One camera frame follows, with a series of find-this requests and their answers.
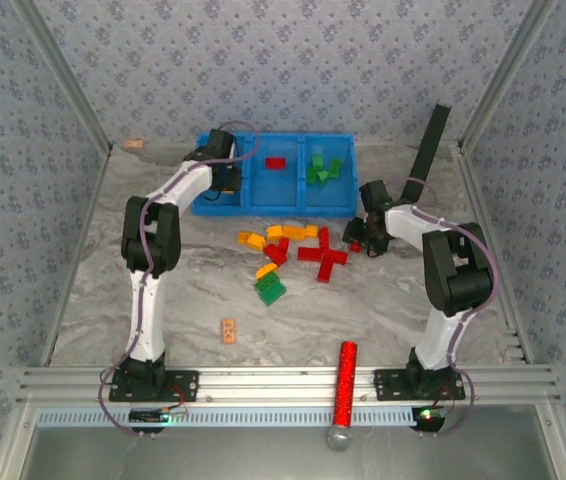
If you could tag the small yellow lego brick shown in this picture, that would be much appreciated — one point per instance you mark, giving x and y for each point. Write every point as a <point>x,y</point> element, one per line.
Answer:
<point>311,231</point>
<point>274,232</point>

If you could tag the green lego brick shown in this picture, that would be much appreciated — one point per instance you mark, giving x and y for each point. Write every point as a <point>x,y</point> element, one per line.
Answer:
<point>334,167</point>
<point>265,284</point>
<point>322,178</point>
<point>273,296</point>
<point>311,175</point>
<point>317,161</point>

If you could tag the small red lego brick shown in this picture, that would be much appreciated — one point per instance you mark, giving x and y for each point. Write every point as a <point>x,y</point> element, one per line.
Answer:
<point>283,243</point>

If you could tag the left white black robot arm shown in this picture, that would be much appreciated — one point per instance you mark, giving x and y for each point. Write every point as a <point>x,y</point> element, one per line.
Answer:
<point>145,310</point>

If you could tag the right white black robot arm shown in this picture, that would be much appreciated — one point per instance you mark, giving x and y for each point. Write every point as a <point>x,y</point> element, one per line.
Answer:
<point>435,345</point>

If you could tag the blue three-compartment bin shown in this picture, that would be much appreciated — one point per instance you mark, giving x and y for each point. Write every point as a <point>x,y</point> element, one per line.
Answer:
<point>273,190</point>

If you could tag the black flat bar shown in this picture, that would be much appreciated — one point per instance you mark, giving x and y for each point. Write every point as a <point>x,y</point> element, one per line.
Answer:
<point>428,150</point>

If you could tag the red glitter microphone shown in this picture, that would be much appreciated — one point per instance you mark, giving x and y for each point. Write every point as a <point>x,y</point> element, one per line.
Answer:
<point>345,380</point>

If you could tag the grey metal panel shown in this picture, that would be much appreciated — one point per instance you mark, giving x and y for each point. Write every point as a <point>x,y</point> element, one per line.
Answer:
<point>243,455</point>

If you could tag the aluminium side rail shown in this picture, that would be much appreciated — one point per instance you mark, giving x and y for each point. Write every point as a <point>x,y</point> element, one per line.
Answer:
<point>473,175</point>
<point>78,250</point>

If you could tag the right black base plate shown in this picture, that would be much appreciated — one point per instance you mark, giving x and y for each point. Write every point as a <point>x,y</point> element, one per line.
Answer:
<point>385,385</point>

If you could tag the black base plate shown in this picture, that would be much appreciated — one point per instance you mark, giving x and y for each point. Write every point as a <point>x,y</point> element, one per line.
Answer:
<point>385,385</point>
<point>188,385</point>

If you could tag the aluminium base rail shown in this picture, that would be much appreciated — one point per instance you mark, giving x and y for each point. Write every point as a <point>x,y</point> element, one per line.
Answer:
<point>273,385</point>

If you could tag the aluminium frame post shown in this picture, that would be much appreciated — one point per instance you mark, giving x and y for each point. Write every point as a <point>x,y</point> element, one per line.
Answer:
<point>66,75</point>
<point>505,75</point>

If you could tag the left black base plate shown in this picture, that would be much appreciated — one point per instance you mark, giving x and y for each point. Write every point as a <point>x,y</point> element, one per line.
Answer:
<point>188,385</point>

